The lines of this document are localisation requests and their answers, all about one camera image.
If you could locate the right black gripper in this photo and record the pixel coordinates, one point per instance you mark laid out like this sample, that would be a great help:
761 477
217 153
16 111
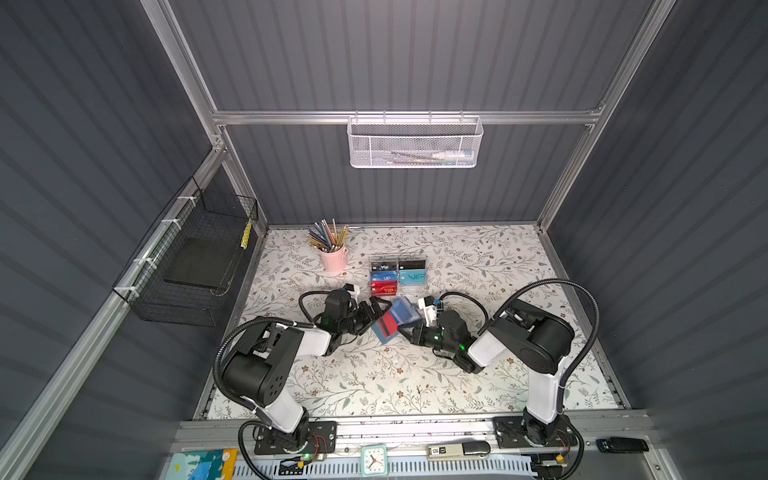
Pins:
419 332

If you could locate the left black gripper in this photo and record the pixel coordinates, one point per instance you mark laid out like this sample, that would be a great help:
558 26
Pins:
376 313

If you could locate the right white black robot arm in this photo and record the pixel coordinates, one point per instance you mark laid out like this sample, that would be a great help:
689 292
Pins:
539 340

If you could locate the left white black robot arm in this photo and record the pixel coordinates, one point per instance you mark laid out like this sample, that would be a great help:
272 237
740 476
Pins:
253 363

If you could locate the red VIP card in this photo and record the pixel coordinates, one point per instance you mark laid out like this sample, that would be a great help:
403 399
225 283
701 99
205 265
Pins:
384 288

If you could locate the blue VIP card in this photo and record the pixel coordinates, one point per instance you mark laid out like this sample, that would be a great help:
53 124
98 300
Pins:
391 276

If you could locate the black VIP card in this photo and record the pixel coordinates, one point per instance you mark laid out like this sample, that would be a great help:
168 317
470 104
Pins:
384 266

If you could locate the teal VIP card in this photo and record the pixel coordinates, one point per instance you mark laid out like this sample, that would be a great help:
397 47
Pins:
415 277

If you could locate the black plain card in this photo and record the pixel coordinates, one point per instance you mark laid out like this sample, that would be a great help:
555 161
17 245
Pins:
409 265

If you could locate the pink pencil cup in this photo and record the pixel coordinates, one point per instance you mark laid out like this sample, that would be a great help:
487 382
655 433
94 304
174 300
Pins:
335 262

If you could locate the coloured pencils bunch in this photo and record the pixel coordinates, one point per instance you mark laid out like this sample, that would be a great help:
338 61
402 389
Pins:
327 237

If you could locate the silver black label device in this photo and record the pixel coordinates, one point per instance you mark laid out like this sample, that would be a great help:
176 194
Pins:
458 450

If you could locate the small teal desk clock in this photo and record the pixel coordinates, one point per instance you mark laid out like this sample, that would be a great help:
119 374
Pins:
374 461

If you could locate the yellow tag on basket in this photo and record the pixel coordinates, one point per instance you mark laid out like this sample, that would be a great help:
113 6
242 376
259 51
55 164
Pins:
246 235

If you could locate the pens in white basket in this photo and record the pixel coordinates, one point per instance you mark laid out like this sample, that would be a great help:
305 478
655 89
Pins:
447 157

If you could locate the black pad in basket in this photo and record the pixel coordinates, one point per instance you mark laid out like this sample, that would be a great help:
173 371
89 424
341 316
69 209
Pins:
201 263

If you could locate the black remote device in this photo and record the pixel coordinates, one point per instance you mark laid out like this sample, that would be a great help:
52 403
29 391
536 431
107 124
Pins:
622 445

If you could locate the colourful booklet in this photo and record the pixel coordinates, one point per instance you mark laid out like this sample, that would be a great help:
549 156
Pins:
202 465

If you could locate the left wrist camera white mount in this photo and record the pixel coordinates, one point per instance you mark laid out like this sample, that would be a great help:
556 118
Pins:
353 290

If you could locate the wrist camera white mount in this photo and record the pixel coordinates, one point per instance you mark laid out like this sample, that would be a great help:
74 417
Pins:
353 290
430 309

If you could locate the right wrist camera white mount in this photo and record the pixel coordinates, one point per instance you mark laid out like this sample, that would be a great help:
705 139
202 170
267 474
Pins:
430 309

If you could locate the white wire mesh basket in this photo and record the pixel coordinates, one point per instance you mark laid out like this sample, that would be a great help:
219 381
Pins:
371 138

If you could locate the black wire wall basket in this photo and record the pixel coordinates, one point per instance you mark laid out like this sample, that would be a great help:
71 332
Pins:
205 214

